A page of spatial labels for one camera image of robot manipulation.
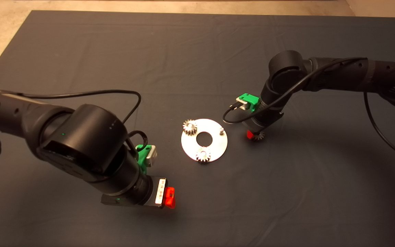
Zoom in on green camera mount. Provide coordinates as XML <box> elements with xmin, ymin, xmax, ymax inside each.
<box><xmin>239</xmin><ymin>93</ymin><xmax>261</xmax><ymax>113</ymax></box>
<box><xmin>135</xmin><ymin>144</ymin><xmax>152</xmax><ymax>175</ymax></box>

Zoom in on round metal carrier plate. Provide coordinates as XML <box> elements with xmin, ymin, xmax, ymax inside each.
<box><xmin>181</xmin><ymin>119</ymin><xmax>228</xmax><ymax>163</ymax></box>

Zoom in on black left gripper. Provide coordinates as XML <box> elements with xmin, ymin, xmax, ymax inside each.
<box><xmin>101</xmin><ymin>177</ymin><xmax>177</xmax><ymax>209</ymax></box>

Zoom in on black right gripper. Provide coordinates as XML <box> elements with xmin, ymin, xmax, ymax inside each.
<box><xmin>244</xmin><ymin>110</ymin><xmax>285</xmax><ymax>140</ymax></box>

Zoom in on green left camera mount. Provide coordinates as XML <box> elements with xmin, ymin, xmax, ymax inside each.
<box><xmin>135</xmin><ymin>144</ymin><xmax>152</xmax><ymax>175</ymax></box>

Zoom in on thin black left camera cable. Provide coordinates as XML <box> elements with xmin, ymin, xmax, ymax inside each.
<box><xmin>0</xmin><ymin>90</ymin><xmax>148</xmax><ymax>148</ymax></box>

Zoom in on green right camera mount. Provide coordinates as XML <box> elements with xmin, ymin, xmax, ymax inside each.
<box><xmin>239</xmin><ymin>93</ymin><xmax>261</xmax><ymax>113</ymax></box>

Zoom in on silver left camera box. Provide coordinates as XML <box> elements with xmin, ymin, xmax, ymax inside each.
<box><xmin>146</xmin><ymin>145</ymin><xmax>158</xmax><ymax>168</ymax></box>

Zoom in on dark grey table cloth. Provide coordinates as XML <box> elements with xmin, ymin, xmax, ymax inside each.
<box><xmin>0</xmin><ymin>10</ymin><xmax>395</xmax><ymax>247</ymax></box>

